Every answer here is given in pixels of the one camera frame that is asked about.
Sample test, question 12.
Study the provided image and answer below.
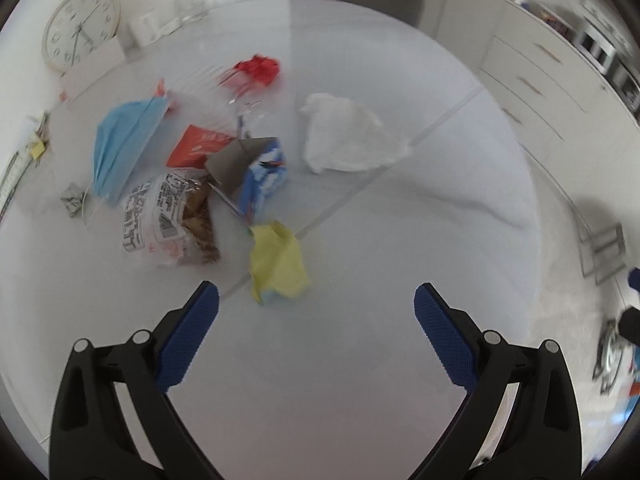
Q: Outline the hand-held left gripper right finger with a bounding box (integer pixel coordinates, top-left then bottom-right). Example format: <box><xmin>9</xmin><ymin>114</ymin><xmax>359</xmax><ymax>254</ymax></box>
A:
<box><xmin>407</xmin><ymin>282</ymin><xmax>583</xmax><ymax>480</ymax></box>

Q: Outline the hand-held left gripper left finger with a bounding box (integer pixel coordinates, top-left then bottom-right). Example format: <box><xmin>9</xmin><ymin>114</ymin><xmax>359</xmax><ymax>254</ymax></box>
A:
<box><xmin>48</xmin><ymin>280</ymin><xmax>226</xmax><ymax>480</ymax></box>

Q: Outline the pink plastic wrapper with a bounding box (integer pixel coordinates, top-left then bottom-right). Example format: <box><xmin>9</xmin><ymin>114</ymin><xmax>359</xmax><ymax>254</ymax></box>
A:
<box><xmin>152</xmin><ymin>79</ymin><xmax>179</xmax><ymax>113</ymax></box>

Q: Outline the red plastic bag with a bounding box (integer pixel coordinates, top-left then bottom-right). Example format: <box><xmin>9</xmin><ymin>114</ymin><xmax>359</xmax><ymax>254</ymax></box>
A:
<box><xmin>218</xmin><ymin>52</ymin><xmax>281</xmax><ymax>97</ymax></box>

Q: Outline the crumpled yellow paper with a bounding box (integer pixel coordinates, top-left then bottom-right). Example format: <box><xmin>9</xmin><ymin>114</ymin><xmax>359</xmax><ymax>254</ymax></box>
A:
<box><xmin>248</xmin><ymin>220</ymin><xmax>311</xmax><ymax>306</ymax></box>

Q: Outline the clear printed snack bag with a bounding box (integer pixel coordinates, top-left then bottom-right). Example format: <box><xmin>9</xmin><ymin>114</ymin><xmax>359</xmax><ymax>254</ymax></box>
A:
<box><xmin>120</xmin><ymin>169</ymin><xmax>222</xmax><ymax>268</ymax></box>

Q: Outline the blue cardboard carton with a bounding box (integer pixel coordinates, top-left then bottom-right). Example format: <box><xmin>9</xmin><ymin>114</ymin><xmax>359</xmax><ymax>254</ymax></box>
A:
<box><xmin>205</xmin><ymin>136</ymin><xmax>289</xmax><ymax>223</ymax></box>

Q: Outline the red snack packet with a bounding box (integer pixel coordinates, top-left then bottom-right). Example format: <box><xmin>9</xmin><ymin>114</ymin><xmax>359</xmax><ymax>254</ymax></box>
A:
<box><xmin>166</xmin><ymin>125</ymin><xmax>236</xmax><ymax>168</ymax></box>

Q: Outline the blue face mask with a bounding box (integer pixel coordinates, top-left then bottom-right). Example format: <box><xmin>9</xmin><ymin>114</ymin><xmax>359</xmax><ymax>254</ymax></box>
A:
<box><xmin>91</xmin><ymin>97</ymin><xmax>173</xmax><ymax>208</ymax></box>

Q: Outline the crumpled white tissue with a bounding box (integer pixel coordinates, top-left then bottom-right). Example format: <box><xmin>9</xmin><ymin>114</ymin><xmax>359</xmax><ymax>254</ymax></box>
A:
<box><xmin>298</xmin><ymin>92</ymin><xmax>412</xmax><ymax>175</ymax></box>

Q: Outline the white drawer cabinet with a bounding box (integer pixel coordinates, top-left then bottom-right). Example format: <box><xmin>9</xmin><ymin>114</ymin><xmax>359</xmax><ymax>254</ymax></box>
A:
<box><xmin>477</xmin><ymin>0</ymin><xmax>640</xmax><ymax>161</ymax></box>

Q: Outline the clear drinking glass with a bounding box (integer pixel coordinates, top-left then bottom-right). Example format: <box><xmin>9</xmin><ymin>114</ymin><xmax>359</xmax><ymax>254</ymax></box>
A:
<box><xmin>173</xmin><ymin>0</ymin><xmax>218</xmax><ymax>26</ymax></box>

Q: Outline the row of small shelf items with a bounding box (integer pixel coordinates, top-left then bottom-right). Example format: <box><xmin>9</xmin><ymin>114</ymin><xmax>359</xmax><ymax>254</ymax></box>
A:
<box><xmin>510</xmin><ymin>0</ymin><xmax>576</xmax><ymax>37</ymax></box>

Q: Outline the grey metal frame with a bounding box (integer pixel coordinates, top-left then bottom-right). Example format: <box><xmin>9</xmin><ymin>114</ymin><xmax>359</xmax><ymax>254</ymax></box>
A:
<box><xmin>575</xmin><ymin>205</ymin><xmax>628</xmax><ymax>286</ymax></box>

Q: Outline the round white wall clock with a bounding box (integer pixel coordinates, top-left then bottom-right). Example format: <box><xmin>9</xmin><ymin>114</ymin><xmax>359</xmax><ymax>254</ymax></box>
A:
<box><xmin>41</xmin><ymin>0</ymin><xmax>122</xmax><ymax>73</ymax></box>

